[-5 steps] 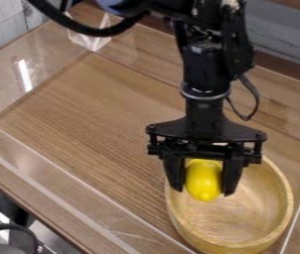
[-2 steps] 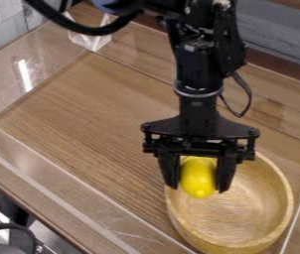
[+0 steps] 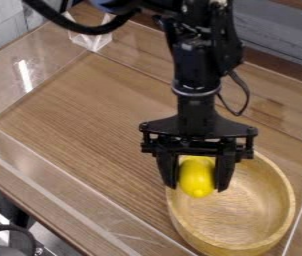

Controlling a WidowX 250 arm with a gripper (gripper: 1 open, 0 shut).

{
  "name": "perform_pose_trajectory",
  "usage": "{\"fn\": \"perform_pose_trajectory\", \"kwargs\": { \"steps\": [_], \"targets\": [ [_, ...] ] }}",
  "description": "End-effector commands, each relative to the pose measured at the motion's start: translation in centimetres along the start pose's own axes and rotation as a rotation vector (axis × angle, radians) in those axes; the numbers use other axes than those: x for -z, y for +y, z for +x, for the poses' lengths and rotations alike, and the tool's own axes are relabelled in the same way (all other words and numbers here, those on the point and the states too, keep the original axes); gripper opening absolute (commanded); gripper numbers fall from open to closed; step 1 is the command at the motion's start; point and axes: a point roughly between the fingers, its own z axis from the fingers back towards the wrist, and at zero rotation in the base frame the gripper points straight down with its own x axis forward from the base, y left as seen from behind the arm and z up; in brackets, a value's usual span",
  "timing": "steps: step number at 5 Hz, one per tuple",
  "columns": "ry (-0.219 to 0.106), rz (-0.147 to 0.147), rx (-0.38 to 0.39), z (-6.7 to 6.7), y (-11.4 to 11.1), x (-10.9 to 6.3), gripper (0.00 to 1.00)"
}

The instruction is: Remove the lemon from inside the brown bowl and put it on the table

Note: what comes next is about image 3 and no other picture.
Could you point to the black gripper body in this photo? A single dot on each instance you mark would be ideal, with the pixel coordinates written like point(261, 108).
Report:
point(198, 131)

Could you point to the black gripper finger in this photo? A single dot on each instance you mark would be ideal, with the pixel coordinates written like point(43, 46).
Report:
point(169, 166)
point(225, 167)

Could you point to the yellow lemon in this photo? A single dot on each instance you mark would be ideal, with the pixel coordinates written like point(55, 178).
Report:
point(197, 176)

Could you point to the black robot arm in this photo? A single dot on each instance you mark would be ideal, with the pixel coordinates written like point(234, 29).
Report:
point(206, 51)

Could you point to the brown wooden bowl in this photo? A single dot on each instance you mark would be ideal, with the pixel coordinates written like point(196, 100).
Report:
point(242, 221)

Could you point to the clear acrylic tray wall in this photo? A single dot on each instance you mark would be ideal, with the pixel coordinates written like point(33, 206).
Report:
point(73, 168)

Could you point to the clear acrylic corner bracket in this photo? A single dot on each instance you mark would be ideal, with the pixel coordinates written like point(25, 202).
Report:
point(93, 43)

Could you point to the black metal bracket with screw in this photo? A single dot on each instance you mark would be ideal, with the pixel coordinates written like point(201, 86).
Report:
point(35, 248)

